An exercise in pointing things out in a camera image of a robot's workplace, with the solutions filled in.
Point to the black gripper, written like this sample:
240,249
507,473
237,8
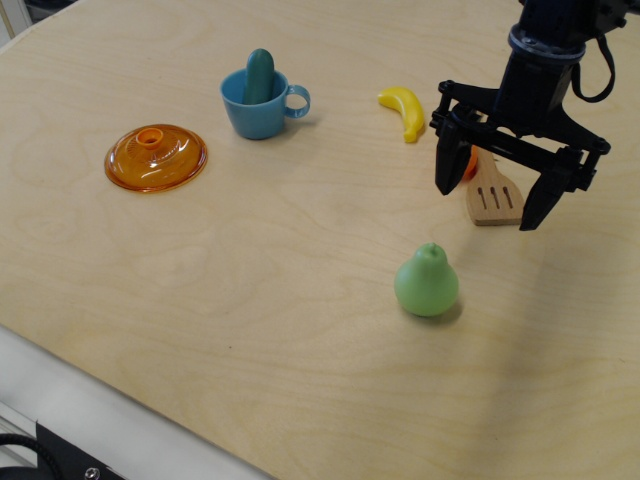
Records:
524,121

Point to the dark green toy cucumber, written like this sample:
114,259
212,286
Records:
260,73

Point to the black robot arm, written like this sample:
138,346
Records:
558,31

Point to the blue plastic cup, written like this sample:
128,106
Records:
264,120

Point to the wooden slotted spatula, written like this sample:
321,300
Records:
492,199

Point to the orange toy fruit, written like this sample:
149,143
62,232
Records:
471,167

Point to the yellow toy banana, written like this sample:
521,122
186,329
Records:
406,103

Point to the green toy pear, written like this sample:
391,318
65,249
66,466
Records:
426,285

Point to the orange transparent pot lid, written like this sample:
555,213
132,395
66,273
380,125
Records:
155,158

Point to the black bracket with screw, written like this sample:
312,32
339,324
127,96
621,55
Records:
74,462

